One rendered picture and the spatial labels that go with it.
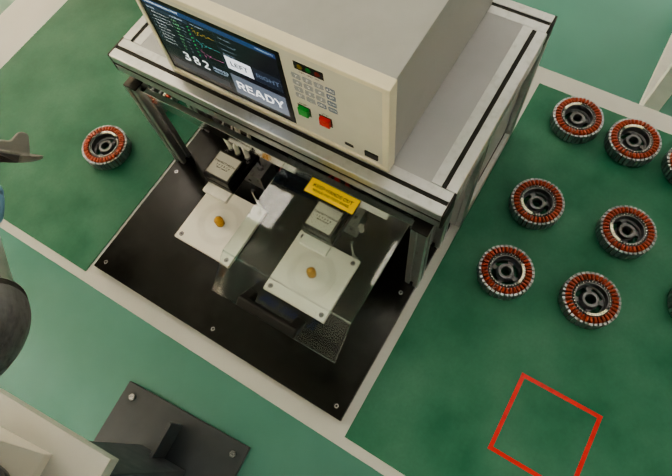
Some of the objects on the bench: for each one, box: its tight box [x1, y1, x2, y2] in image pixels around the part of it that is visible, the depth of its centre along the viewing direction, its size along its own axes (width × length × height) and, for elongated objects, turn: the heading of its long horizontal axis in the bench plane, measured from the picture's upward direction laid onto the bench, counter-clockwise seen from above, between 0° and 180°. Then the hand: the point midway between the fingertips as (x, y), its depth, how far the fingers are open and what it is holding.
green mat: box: [345, 83, 672, 476], centre depth 111 cm, size 94×61×1 cm, turn 151°
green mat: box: [0, 0, 199, 271], centre depth 145 cm, size 94×61×1 cm, turn 151°
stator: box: [595, 205, 657, 259], centre depth 114 cm, size 11×11×4 cm
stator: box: [82, 125, 131, 170], centre depth 133 cm, size 11×11×4 cm
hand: (11, 147), depth 112 cm, fingers open, 14 cm apart
